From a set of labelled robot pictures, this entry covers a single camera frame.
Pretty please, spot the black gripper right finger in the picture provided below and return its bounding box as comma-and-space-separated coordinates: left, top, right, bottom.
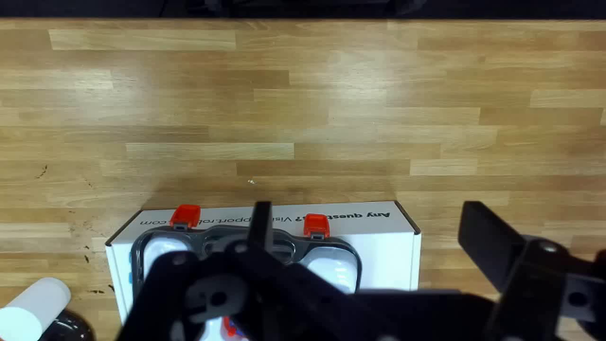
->
456, 200, 606, 341

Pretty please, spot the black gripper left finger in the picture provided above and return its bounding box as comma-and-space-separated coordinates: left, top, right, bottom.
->
115, 200, 381, 341

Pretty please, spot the red case latch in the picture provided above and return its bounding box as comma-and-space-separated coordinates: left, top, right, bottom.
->
301, 213, 331, 241
168, 204, 202, 232

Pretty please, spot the white cardboard box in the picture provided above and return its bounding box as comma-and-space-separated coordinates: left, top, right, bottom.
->
104, 200, 422, 325

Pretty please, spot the white paper cup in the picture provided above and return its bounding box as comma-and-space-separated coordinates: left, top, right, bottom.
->
0, 276, 74, 341

